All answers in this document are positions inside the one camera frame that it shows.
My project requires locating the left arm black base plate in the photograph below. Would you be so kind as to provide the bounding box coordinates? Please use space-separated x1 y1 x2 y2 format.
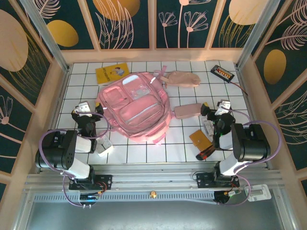
69 174 113 191

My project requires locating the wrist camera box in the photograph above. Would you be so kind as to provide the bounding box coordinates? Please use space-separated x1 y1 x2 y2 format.
217 100 232 111
73 102 91 115

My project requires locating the pink backpack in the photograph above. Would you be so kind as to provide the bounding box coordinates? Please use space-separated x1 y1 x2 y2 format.
95 65 174 146

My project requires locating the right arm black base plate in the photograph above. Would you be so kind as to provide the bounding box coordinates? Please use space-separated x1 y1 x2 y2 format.
196 172 240 189

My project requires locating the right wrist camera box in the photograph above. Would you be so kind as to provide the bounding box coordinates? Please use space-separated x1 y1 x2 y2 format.
217 100 232 111

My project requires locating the black power connector module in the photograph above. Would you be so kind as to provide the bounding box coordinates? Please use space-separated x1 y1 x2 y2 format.
79 191 100 208
214 190 242 206

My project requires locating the aluminium corner post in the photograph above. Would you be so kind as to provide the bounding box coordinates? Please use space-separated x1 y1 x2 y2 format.
236 0 281 70
20 0 71 72

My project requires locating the white square alarm clock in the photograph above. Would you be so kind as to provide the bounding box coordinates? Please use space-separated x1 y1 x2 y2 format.
95 135 115 158

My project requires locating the grey slotted cable duct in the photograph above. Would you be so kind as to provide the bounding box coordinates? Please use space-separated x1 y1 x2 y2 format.
33 191 216 204

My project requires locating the white remote control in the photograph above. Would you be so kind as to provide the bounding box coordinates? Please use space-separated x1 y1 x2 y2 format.
202 118 215 138

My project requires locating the right aluminium corner post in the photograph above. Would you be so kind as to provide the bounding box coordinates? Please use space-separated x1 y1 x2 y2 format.
236 0 281 70

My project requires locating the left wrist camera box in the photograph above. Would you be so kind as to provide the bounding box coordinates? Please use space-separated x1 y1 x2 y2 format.
73 102 91 115

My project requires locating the pink rectangular pencil case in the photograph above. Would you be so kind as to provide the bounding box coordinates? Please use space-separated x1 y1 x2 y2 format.
173 102 203 119

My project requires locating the black charger board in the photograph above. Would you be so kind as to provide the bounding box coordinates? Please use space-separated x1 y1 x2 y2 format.
210 64 235 82

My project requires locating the white plastic bracket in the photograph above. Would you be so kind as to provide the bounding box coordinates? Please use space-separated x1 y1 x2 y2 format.
244 184 272 202

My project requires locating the yellow book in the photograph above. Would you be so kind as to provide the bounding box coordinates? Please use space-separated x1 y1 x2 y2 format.
95 62 130 85

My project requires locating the aluminium extrusion rail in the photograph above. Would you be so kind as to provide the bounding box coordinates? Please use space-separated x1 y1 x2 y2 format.
24 162 285 192

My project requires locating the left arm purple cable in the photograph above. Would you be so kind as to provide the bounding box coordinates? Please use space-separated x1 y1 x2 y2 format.
38 112 110 208

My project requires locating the red black charger cable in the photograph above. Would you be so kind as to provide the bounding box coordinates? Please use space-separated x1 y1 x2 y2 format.
227 80 249 97

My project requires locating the left aluminium corner post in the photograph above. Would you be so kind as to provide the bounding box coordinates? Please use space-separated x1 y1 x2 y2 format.
20 0 71 72

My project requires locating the red black utility knife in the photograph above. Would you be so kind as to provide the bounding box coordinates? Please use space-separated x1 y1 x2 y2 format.
195 143 216 161

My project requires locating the yellow wallet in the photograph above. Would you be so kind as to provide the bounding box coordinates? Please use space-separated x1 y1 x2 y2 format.
189 129 213 151

